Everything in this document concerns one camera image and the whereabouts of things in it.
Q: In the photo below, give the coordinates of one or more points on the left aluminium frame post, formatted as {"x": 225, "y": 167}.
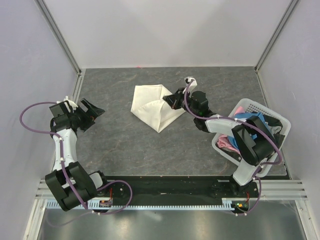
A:
{"x": 58, "y": 34}

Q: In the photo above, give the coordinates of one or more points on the pink cloth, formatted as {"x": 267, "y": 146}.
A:
{"x": 223, "y": 141}

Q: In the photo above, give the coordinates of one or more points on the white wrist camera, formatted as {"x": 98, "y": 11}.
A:
{"x": 71, "y": 106}
{"x": 191, "y": 84}

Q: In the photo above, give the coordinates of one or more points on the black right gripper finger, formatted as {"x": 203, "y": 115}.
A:
{"x": 172, "y": 103}
{"x": 173, "y": 98}

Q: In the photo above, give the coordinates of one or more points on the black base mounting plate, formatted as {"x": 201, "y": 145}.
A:
{"x": 175, "y": 190}

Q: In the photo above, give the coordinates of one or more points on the right aluminium frame post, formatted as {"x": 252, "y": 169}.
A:
{"x": 276, "y": 33}

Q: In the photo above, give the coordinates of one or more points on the white cloth napkin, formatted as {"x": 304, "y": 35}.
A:
{"x": 148, "y": 106}

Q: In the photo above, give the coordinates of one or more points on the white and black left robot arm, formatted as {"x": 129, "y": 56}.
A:
{"x": 68, "y": 182}

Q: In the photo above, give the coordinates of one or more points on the grey slotted cable duct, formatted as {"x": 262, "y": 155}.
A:
{"x": 105, "y": 205}

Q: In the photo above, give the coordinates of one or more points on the white plastic laundry basket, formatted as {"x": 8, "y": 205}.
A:
{"x": 278, "y": 171}

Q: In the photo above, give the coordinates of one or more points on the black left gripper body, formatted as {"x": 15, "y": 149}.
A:
{"x": 81, "y": 119}

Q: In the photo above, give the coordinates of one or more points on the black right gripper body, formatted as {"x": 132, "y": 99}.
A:
{"x": 181, "y": 101}

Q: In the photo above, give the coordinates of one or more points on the aluminium front frame rails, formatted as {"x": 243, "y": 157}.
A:
{"x": 281, "y": 211}

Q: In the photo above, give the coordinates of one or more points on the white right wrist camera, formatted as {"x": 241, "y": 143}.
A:
{"x": 191, "y": 84}

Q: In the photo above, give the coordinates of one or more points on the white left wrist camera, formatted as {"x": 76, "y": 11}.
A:
{"x": 71, "y": 106}

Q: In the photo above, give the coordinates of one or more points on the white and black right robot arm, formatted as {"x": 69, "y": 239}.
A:
{"x": 253, "y": 138}

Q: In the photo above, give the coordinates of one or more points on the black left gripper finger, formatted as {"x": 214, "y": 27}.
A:
{"x": 94, "y": 112}
{"x": 87, "y": 104}

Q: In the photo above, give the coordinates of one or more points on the black cloth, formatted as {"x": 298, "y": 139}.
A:
{"x": 275, "y": 126}

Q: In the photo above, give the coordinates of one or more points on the aluminium frame post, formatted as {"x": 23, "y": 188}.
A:
{"x": 276, "y": 33}
{"x": 58, "y": 34}

